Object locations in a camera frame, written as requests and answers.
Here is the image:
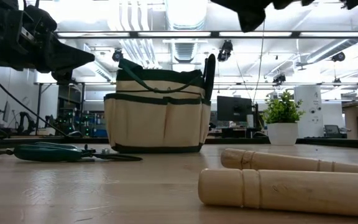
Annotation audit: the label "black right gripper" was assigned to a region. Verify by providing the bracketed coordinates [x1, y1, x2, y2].
[272, 0, 358, 11]

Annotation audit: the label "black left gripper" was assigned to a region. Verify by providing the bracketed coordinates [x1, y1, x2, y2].
[0, 0, 96, 85]

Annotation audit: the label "black-handled garden shears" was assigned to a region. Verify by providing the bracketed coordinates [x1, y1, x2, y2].
[202, 53, 217, 102]

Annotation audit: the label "green-handled pruning shears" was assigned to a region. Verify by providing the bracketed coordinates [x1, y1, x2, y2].
[12, 141, 143, 163]

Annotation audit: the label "beige green-trimmed gardening bag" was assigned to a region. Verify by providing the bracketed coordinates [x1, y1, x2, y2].
[103, 57, 213, 154]

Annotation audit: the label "wooden-handled three-prong cultivator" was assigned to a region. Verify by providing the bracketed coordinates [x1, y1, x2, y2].
[220, 147, 358, 175]

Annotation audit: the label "black background monitor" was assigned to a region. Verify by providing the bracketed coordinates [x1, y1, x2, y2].
[216, 95, 254, 123]

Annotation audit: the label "white round pillar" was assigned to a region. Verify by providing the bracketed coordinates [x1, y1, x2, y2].
[293, 85, 324, 139]

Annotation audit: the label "green plant in white pot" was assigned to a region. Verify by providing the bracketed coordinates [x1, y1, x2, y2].
[261, 90, 306, 146]

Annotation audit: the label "dark background office chair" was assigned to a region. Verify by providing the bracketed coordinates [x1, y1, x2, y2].
[323, 124, 348, 139]

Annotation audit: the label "black ceiling camera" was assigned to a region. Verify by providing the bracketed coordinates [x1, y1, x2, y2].
[217, 39, 234, 62]
[331, 51, 346, 63]
[111, 49, 124, 63]
[272, 73, 287, 86]

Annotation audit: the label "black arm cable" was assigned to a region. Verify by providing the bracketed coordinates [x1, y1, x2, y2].
[0, 67, 84, 138]

